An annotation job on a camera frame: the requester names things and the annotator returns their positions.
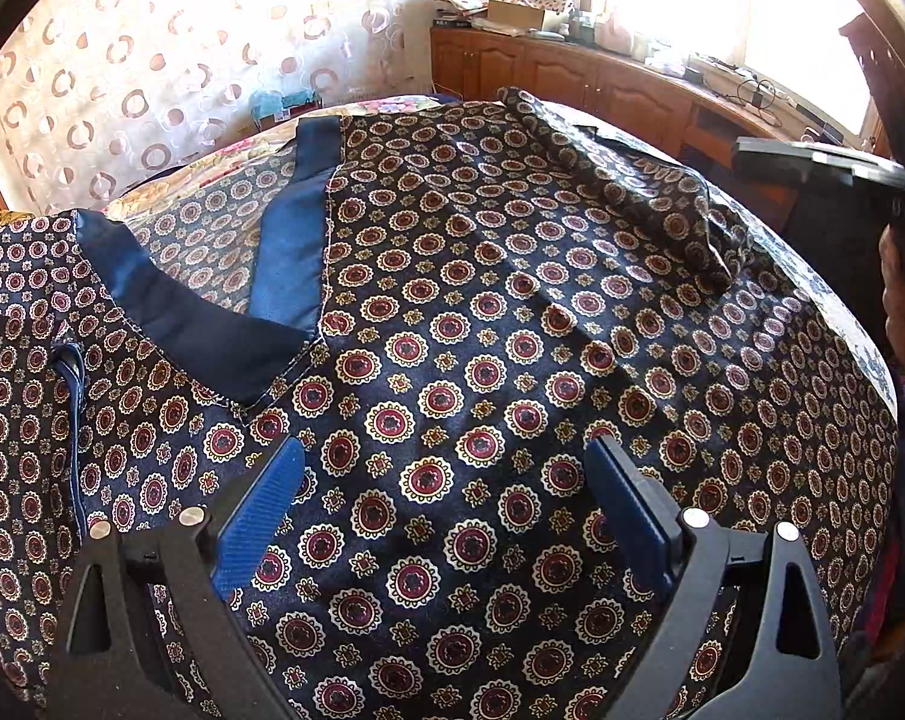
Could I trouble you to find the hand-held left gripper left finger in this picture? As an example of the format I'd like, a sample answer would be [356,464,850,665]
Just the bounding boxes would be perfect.
[43,437,307,720]

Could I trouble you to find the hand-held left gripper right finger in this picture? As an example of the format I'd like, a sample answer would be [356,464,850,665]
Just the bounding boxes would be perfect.
[585,437,845,720]

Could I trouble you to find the navy patterned pajama shirt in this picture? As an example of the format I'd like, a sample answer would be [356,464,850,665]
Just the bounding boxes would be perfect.
[0,86,900,720]

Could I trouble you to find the bright window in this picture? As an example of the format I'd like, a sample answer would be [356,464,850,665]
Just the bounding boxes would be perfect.
[595,0,874,128]

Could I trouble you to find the pale pink bag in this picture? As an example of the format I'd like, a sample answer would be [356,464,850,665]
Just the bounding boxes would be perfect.
[594,11,637,53]

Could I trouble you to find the long wooden cabinet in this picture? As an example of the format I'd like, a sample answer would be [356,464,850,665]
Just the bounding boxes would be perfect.
[430,22,896,166]

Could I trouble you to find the floral bed blanket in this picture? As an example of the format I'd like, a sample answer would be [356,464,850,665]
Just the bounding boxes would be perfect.
[103,92,454,222]

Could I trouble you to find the cardboard box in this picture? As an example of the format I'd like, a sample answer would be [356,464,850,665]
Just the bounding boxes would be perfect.
[486,0,570,32]

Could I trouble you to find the blue plastic bag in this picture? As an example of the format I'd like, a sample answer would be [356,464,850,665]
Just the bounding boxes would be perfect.
[250,88,320,128]

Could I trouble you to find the circle patterned sheer curtain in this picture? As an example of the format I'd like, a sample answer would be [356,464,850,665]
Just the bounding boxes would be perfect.
[0,0,439,218]

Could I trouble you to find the black cables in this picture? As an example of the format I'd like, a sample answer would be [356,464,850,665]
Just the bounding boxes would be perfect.
[733,71,780,113]

